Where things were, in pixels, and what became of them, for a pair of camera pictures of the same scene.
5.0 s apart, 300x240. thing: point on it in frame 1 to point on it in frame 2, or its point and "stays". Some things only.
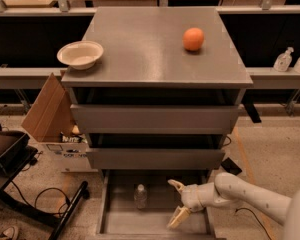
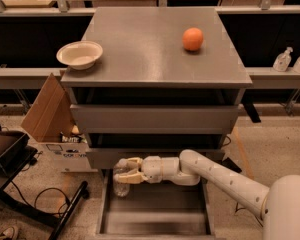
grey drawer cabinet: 164,95 stays
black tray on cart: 5,147 stays
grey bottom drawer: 118,218 stays
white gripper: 190,197 to 152,169
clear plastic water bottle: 140,196 to 121,189
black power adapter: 231,166 stays
